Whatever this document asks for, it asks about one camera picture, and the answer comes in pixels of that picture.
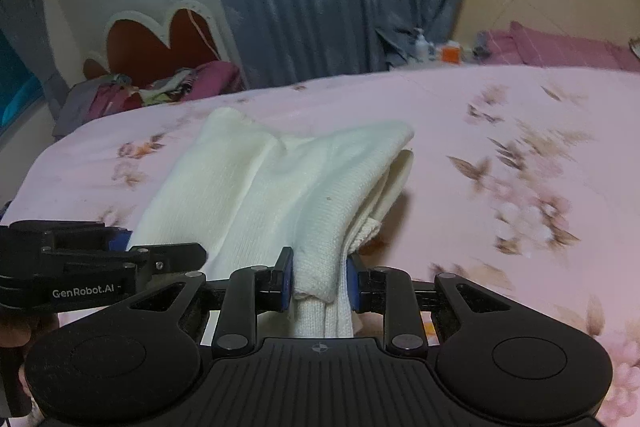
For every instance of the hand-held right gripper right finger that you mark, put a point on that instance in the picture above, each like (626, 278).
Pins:
(353, 284)

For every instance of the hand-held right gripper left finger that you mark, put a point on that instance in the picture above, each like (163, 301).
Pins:
(286, 279)

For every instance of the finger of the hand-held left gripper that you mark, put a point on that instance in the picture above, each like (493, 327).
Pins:
(170, 257)
(118, 241)

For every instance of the white knit garment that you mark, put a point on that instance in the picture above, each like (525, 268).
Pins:
(280, 177)

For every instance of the pile of colourful clothes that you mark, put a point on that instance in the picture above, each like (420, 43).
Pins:
(165, 89)

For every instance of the person's left hand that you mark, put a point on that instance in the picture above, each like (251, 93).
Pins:
(20, 332)

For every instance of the teal cloth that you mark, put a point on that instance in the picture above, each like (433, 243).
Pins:
(17, 87)

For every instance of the red heart-shaped headboard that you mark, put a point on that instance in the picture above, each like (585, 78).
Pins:
(150, 52)

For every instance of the pink floral bed sheet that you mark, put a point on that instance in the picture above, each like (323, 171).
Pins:
(500, 117)

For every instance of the dark blue cloth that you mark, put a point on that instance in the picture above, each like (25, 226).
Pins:
(395, 47)

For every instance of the orange bottle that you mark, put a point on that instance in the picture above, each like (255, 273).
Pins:
(450, 55)

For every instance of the white pump bottle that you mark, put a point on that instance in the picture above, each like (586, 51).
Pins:
(421, 44)

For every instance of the pink striped blanket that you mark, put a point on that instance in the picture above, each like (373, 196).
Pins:
(560, 44)

